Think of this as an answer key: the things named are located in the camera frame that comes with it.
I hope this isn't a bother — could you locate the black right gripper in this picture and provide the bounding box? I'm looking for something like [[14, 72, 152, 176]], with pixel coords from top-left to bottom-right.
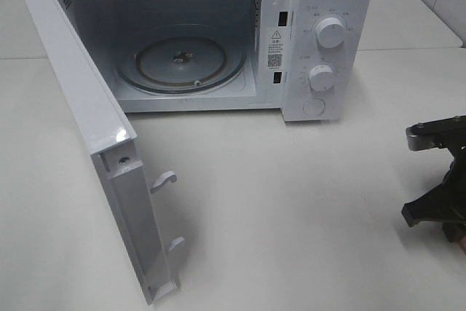
[[401, 146, 465, 243]]

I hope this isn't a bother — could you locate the round door release button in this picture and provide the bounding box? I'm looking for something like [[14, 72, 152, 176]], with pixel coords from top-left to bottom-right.
[[303, 98, 325, 117]]

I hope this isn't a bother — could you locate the white microwave door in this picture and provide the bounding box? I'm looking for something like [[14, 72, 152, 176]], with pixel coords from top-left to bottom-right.
[[25, 0, 185, 304]]

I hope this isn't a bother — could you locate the lower white timer knob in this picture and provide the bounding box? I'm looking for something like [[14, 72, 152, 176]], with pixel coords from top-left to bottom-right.
[[309, 64, 336, 92]]

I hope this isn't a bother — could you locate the upper white power knob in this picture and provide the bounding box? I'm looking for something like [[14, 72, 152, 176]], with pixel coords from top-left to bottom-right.
[[315, 15, 347, 49]]

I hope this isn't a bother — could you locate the white microwave oven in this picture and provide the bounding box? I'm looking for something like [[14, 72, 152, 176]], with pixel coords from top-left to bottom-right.
[[66, 0, 370, 122]]

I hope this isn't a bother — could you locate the glass microwave turntable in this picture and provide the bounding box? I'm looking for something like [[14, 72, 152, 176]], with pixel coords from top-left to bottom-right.
[[116, 24, 247, 95]]

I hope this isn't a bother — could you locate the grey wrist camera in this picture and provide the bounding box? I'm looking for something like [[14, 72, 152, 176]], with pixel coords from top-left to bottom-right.
[[406, 115, 465, 153]]

